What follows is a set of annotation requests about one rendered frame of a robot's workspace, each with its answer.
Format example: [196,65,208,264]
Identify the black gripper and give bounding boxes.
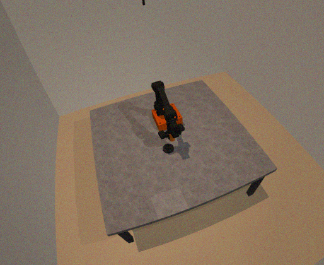
[158,124,185,140]

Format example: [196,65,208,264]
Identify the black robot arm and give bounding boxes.
[151,80,182,138]

